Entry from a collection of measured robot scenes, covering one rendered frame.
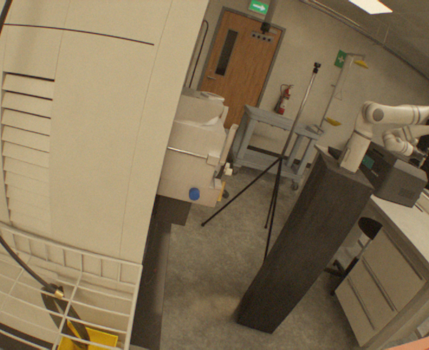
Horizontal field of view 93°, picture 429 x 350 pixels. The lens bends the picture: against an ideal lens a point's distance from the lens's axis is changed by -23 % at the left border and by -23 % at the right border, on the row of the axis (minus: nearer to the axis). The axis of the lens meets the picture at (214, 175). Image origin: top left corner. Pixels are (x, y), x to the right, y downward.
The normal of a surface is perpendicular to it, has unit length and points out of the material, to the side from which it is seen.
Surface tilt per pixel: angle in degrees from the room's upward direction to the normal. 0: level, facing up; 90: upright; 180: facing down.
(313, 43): 90
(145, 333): 0
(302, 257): 90
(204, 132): 90
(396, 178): 90
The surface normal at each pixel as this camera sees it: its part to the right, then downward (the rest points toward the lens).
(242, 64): 0.06, 0.45
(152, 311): 0.30, -0.86
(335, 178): -0.24, 0.36
